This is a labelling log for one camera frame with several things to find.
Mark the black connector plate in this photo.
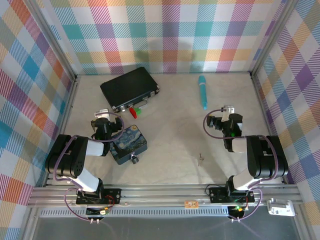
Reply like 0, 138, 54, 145
85, 207, 111, 217
228, 205, 247, 218

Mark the left black connector plate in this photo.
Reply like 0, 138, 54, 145
85, 207, 111, 217

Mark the black briefcase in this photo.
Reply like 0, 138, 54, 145
99, 67, 161, 115

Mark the right black connector plate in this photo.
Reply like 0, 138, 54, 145
228, 205, 247, 218

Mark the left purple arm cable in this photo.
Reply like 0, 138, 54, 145
53, 111, 126, 222

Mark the right aluminium frame post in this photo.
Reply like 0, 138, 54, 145
249, 0, 300, 79

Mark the red padlock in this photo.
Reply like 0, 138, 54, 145
128, 106, 139, 120

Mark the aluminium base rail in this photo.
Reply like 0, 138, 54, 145
26, 183, 304, 209

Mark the small silver padlock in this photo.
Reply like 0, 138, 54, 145
129, 151, 141, 166

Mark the aluminium side rail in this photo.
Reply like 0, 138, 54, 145
249, 72, 288, 185
44, 74, 81, 187

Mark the white plastic bracket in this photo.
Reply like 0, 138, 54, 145
266, 198, 296, 217

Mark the aluminium frame post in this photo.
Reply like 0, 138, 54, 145
249, 0, 300, 79
23, 0, 78, 81

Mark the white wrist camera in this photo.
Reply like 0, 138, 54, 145
94, 108, 111, 120
220, 104, 236, 121

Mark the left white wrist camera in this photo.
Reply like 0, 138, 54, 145
94, 108, 111, 120

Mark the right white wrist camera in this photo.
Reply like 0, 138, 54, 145
220, 104, 236, 121

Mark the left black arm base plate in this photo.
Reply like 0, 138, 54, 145
75, 187, 122, 207

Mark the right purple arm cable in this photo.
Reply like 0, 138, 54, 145
203, 108, 282, 222

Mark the right aluminium side rail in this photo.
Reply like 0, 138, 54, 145
249, 72, 288, 185

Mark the slotted grey cable duct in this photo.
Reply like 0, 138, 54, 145
39, 208, 233, 218

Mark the teal pen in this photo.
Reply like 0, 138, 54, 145
198, 75, 209, 111

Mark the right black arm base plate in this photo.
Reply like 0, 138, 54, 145
208, 186, 256, 204

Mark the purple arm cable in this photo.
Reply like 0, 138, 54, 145
203, 108, 282, 222
53, 111, 126, 222

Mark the left aluminium side rail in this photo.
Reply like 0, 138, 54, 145
44, 74, 81, 187

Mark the starry night tin box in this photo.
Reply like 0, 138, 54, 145
108, 124, 148, 166

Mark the left aluminium frame post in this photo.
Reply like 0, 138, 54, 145
23, 0, 78, 81

